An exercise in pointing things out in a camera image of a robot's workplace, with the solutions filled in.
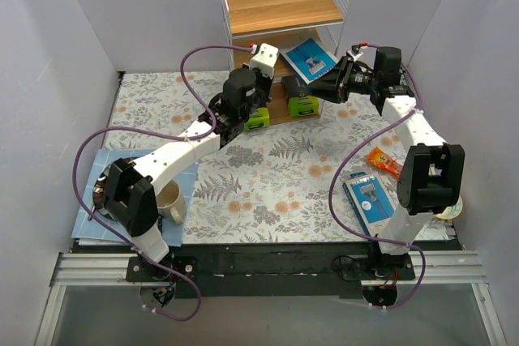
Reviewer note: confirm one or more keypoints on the black green razor box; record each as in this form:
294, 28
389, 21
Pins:
258, 119
300, 102

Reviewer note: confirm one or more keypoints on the dark rimmed ceramic plate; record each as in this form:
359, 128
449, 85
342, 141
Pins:
99, 192

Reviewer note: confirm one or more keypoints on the blue checked cloth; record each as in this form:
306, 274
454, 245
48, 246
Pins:
85, 228

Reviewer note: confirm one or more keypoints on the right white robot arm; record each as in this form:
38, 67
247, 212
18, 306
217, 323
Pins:
430, 180

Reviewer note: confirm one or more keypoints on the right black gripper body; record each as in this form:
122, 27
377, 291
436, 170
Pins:
341, 81

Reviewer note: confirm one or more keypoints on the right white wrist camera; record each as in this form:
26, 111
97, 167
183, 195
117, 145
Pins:
355, 51

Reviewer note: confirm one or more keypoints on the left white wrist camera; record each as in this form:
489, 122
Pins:
264, 59

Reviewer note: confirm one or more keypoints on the beige ceramic mug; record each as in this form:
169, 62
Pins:
171, 203

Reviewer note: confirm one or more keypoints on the orange BIC razor pack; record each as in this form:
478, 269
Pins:
384, 162

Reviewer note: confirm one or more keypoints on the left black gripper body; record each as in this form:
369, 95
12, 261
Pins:
263, 84

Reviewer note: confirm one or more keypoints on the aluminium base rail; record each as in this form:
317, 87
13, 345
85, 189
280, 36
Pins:
237, 271

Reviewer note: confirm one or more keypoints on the floral table mat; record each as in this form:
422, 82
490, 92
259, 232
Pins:
277, 184

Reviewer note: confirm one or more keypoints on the dark fork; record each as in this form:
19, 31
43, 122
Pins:
91, 213

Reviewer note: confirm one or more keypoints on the white wire wooden shelf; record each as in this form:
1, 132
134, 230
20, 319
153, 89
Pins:
285, 23

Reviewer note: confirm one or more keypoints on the blue harry's razor box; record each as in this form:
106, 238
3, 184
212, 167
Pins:
370, 201
309, 60

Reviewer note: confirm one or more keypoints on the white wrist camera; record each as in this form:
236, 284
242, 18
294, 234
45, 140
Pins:
355, 51
264, 59

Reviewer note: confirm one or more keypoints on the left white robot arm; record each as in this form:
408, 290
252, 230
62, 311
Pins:
131, 189

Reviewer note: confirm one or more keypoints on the yellow patterned bowl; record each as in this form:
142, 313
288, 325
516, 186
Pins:
451, 212

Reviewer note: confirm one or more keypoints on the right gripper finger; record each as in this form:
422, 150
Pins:
334, 76
331, 94

